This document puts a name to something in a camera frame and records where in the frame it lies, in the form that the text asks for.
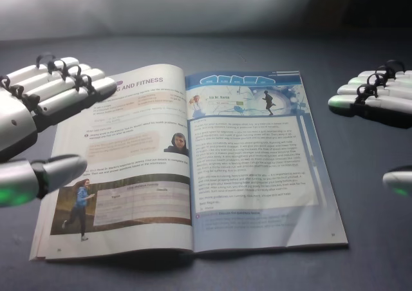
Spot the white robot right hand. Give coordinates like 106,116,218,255
328,60,412,197

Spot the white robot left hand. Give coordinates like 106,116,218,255
0,54,118,210

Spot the illustrated textbook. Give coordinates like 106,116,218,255
28,64,350,262

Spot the grey table cloth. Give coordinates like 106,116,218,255
0,30,412,291

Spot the white backdrop sheet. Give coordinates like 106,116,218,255
0,0,412,46

